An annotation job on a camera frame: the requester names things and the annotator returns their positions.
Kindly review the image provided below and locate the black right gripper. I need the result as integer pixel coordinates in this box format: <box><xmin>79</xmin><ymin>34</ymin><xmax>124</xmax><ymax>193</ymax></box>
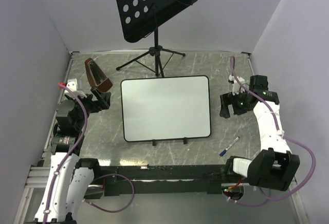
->
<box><xmin>219</xmin><ymin>88</ymin><xmax>251</xmax><ymax>119</ymax></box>

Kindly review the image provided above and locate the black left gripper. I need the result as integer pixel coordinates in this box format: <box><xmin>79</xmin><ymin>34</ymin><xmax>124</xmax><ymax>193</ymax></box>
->
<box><xmin>67</xmin><ymin>87</ymin><xmax>111</xmax><ymax>129</ymax></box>

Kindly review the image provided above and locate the white rectangular whiteboard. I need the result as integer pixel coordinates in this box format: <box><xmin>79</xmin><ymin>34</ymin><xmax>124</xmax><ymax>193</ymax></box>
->
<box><xmin>120</xmin><ymin>75</ymin><xmax>211</xmax><ymax>142</ymax></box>

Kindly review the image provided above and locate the blue capped whiteboard marker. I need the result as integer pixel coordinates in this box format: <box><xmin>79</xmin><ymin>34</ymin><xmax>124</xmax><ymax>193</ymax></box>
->
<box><xmin>219</xmin><ymin>136</ymin><xmax>240</xmax><ymax>157</ymax></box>

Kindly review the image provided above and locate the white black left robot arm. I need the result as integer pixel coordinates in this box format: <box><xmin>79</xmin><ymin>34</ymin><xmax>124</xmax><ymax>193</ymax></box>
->
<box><xmin>32</xmin><ymin>88</ymin><xmax>111</xmax><ymax>223</ymax></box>

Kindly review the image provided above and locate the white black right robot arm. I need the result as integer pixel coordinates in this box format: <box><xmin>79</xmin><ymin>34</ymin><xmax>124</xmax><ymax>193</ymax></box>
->
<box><xmin>220</xmin><ymin>75</ymin><xmax>300</xmax><ymax>191</ymax></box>

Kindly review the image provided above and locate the black whiteboard easel stand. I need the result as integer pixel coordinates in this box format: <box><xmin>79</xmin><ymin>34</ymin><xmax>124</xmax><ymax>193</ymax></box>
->
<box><xmin>151</xmin><ymin>137</ymin><xmax>188</xmax><ymax>146</ymax></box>

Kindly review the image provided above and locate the brown wooden metronome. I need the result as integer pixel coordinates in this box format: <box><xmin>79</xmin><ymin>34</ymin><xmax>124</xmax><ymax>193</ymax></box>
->
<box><xmin>84</xmin><ymin>58</ymin><xmax>113</xmax><ymax>92</ymax></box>

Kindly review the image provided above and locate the black perforated music stand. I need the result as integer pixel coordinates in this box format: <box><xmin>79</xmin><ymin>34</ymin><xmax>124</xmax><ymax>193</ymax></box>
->
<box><xmin>116</xmin><ymin>0</ymin><xmax>197</xmax><ymax>77</ymax></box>

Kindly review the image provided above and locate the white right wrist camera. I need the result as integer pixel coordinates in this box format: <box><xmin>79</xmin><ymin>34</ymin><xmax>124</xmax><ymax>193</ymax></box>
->
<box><xmin>228</xmin><ymin>75</ymin><xmax>245</xmax><ymax>96</ymax></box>

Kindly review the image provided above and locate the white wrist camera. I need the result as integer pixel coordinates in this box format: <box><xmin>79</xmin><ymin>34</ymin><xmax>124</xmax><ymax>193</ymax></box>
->
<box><xmin>228</xmin><ymin>75</ymin><xmax>245</xmax><ymax>96</ymax></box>
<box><xmin>59</xmin><ymin>79</ymin><xmax>87</xmax><ymax>98</ymax></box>

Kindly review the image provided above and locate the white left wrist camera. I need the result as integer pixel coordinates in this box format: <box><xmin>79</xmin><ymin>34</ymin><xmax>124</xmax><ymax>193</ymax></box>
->
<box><xmin>59</xmin><ymin>79</ymin><xmax>87</xmax><ymax>98</ymax></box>

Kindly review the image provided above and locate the aluminium frame rail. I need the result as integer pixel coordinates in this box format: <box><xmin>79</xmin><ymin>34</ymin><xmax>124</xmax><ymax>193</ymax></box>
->
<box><xmin>14</xmin><ymin>51</ymin><xmax>75</xmax><ymax>224</ymax></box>

